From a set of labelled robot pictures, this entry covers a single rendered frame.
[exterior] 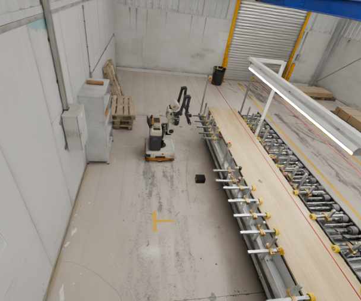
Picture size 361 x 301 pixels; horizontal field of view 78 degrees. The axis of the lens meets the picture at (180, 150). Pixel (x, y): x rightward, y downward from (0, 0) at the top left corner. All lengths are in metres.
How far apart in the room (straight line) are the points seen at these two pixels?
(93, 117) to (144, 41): 6.44
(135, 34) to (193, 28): 2.41
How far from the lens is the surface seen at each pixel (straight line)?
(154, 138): 4.74
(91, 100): 4.28
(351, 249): 3.67
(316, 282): 3.18
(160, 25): 10.27
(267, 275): 3.17
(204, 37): 10.61
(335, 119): 2.60
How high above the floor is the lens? 3.28
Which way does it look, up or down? 36 degrees down
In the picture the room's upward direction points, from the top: 9 degrees clockwise
